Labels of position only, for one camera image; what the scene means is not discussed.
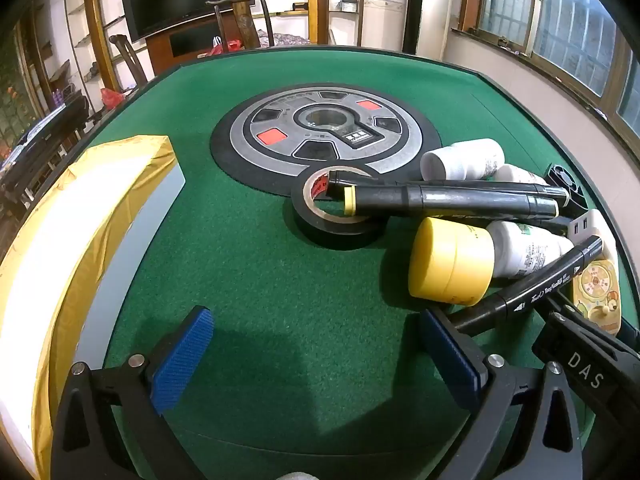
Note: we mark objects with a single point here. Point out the patterned cushion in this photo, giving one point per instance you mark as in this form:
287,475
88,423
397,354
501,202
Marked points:
282,39

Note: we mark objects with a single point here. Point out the round grey table control panel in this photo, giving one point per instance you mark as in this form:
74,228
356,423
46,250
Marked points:
280,120

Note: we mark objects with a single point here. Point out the white bottle red label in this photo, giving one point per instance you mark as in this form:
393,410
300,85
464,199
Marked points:
517,175

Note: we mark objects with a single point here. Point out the wooden chair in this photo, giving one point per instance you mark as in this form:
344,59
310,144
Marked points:
245,20
131,60

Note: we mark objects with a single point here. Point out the yellow cartoon gadget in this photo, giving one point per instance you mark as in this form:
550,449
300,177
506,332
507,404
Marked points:
597,282

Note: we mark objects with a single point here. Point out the gold-edged white box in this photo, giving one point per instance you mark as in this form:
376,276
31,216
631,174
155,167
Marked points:
50,260

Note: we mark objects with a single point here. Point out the window with metal frame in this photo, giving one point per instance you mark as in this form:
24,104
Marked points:
570,15

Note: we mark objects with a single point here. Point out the black marker purple band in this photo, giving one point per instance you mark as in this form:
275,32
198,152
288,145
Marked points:
530,292

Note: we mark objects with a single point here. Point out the dark vertical pillar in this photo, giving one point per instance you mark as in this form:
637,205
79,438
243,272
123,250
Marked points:
411,5

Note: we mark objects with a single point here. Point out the black marker yellow band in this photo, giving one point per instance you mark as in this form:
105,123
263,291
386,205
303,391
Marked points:
400,200

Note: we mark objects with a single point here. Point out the black tape roll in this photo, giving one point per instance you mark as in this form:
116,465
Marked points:
325,232

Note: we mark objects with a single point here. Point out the flower landscape wall picture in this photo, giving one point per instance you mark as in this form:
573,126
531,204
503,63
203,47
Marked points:
10,105

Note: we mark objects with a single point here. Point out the black round vented object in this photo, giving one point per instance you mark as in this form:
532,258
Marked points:
575,195

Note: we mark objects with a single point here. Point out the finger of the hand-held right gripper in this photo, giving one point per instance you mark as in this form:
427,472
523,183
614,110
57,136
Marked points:
585,377

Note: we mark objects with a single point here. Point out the wooden television cabinet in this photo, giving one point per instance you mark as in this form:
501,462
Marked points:
160,55

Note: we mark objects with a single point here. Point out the red plastic bag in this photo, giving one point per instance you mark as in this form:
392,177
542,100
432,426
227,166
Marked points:
222,49
112,98

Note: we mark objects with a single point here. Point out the wall shelf unit gold posts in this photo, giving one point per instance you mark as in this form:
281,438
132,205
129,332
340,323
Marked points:
97,25
314,0

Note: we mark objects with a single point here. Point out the plain white bottle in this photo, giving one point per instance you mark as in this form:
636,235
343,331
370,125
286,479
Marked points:
465,160

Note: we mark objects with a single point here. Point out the plain black marker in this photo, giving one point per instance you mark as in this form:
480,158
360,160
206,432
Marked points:
500,189

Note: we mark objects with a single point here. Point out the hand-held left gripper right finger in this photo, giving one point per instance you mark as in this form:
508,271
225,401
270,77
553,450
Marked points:
450,360

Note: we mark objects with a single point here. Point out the white bottle yellow cap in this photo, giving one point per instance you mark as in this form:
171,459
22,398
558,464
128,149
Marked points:
450,260

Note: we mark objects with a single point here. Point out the black electronic keyboard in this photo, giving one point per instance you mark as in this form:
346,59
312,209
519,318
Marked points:
50,135

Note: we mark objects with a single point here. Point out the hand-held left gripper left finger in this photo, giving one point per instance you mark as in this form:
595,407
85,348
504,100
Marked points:
182,360

